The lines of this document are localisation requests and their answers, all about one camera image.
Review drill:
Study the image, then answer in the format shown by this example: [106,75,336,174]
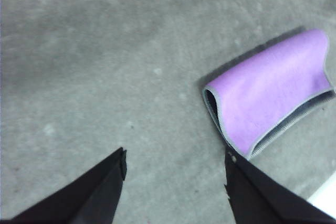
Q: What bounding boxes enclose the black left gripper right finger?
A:
[224,147,336,224]

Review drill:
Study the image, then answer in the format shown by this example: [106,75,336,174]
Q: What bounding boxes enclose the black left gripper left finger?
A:
[7,147,128,224]

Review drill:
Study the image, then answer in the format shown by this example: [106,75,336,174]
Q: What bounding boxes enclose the purple towel with grey hem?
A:
[202,28,336,161]

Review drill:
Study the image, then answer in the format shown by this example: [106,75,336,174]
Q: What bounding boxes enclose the grey table cloth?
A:
[0,0,336,224]

